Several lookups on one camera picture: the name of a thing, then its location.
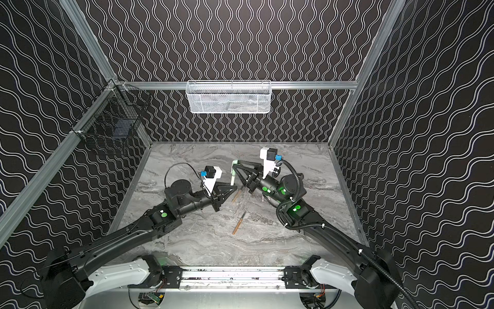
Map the orange pen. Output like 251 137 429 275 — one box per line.
232 189 243 203
232 211 246 235

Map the green pen cap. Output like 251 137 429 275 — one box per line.
231 160 238 176

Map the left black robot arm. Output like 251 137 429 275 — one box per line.
39 180 237 308

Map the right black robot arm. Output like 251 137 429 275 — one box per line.
232 160 419 308

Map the white mesh basket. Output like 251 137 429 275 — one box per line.
185 80 273 114

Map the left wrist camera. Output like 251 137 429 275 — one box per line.
200 166 223 196

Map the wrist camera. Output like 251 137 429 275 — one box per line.
260 147 282 179
200 166 223 196

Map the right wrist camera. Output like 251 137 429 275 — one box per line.
260 147 282 179

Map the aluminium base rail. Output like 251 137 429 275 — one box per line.
78 265 389 292

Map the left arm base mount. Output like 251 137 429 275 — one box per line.
129 266 183 289

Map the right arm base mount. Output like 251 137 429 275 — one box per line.
281 267 322 289

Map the black wire basket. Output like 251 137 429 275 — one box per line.
75 79 151 157

